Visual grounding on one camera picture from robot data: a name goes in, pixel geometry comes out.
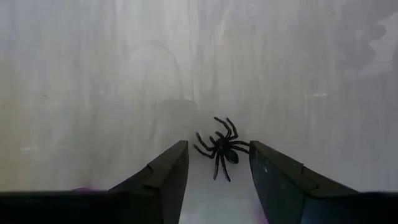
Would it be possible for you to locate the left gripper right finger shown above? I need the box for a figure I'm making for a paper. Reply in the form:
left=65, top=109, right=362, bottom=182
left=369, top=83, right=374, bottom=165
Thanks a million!
left=248, top=140, right=359, bottom=224

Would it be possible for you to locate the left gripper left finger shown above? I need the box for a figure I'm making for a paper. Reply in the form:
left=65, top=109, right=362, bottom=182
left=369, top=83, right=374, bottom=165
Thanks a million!
left=108, top=139, right=190, bottom=224

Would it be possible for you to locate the black plastic spider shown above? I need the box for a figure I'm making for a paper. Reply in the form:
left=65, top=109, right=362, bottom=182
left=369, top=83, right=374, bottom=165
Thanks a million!
left=192, top=116, right=251, bottom=183

